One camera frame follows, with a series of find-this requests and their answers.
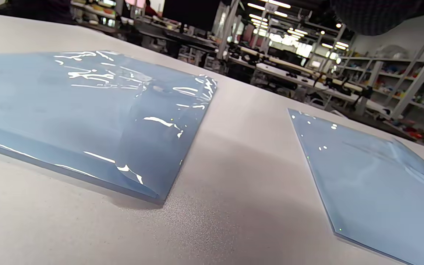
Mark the person's left hand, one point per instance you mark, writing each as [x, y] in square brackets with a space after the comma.
[374, 16]

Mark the blue plastic snap folder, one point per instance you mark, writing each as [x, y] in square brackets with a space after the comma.
[68, 121]
[374, 184]

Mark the white metal shelving rack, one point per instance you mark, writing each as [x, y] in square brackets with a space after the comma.
[423, 71]

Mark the long workbench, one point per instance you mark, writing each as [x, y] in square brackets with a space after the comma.
[282, 68]

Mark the black monitor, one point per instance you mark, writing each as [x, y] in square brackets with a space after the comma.
[190, 13]

